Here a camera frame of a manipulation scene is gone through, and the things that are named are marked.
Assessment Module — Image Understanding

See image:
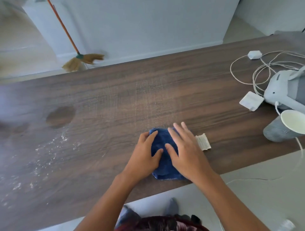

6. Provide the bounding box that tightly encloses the blue cleaning cloth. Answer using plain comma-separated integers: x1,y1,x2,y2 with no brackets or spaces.
149,128,187,181

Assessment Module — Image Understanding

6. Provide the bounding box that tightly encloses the spilled white powder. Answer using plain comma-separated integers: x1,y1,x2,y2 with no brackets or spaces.
0,127,85,210

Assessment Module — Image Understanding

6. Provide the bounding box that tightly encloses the grey plush elephant toy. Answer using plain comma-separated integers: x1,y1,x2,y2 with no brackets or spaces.
263,66,305,115

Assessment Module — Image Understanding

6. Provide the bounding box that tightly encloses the dark red patterned clothing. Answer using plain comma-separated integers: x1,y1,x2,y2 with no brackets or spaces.
114,214,210,231

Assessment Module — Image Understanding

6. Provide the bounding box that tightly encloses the thin white charger cable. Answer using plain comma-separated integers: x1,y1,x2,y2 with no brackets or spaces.
230,50,305,86

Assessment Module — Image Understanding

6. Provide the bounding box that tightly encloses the straw broom with orange handle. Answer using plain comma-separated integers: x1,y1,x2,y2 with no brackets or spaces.
46,0,105,72

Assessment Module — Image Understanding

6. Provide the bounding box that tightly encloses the person's right forearm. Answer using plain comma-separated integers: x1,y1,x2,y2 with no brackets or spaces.
192,172,271,231

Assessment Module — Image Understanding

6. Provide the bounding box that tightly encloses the grey paper cup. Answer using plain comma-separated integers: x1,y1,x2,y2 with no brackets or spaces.
263,109,305,143

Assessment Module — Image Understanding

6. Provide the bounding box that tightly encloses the person's left hand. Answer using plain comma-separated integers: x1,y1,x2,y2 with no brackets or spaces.
122,130,164,183

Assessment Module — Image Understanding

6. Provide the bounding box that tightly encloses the small white charger plug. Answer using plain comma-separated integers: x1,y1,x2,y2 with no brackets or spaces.
247,50,263,60

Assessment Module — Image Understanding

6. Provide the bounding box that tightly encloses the person's left forearm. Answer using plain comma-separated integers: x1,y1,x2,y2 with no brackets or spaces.
74,173,144,231

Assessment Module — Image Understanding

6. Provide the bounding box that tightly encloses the coiled white adapter cable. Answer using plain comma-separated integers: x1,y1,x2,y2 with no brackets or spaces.
252,61,305,97

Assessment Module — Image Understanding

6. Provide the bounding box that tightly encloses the person's right hand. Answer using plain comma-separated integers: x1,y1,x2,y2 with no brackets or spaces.
165,122,215,184

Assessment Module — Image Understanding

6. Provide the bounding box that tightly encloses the long white hanging cable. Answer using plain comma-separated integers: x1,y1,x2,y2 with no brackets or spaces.
225,101,305,186

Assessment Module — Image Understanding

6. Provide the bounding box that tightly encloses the large white power adapter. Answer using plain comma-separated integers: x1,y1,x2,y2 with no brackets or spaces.
239,91,265,112

